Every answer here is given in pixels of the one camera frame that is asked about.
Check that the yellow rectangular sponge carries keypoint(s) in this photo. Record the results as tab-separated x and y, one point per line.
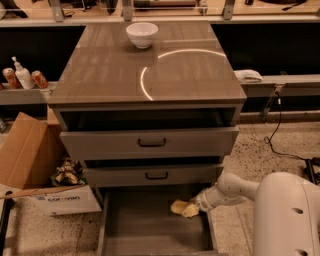
179	207

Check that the left red soda can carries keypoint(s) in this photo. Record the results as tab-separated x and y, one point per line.
11	78

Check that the crumpled snack bag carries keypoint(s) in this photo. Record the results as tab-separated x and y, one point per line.
70	173

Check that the right red soda can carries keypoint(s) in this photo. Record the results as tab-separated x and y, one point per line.
39	79

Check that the bottom open grey drawer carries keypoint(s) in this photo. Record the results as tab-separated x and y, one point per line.
138	221

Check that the black metal stand right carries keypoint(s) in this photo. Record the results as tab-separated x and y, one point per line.
313	176

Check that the open cardboard box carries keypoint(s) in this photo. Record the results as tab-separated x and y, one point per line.
29	157

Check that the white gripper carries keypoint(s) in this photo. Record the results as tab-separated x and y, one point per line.
204	201

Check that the white pump soap bottle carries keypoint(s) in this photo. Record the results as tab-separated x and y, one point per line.
23	75

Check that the red soda can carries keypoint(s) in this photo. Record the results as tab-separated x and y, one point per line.
39	79
11	78

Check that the grey drawer cabinet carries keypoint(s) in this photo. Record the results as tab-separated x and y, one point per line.
183	81

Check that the black metal stand left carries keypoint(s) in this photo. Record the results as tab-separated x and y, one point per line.
4	219

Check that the white ceramic bowl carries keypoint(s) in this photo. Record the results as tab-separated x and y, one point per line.
141	34

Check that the folded white cloth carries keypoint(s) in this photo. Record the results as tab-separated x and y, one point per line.
248	76

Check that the black metal stand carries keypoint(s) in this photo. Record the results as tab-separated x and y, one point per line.
4	219
313	176

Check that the top grey drawer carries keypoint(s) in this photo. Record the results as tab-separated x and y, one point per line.
142	144

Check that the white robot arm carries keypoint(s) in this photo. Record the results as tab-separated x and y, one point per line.
286	211

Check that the middle grey drawer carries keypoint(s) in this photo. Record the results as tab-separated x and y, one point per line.
153	175

